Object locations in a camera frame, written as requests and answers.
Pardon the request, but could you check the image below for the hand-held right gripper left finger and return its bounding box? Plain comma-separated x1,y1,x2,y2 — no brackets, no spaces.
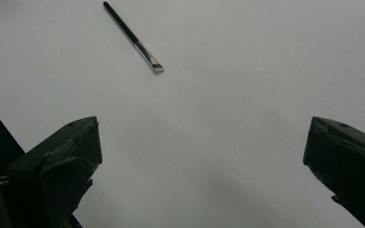
7,115,104,228

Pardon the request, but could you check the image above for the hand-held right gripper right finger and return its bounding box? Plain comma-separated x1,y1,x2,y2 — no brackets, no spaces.
302,116,365,228

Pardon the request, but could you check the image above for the black makeup brush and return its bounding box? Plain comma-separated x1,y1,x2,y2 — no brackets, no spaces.
103,1,165,74

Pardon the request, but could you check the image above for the white table cover board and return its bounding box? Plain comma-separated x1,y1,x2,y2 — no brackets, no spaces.
0,0,365,228

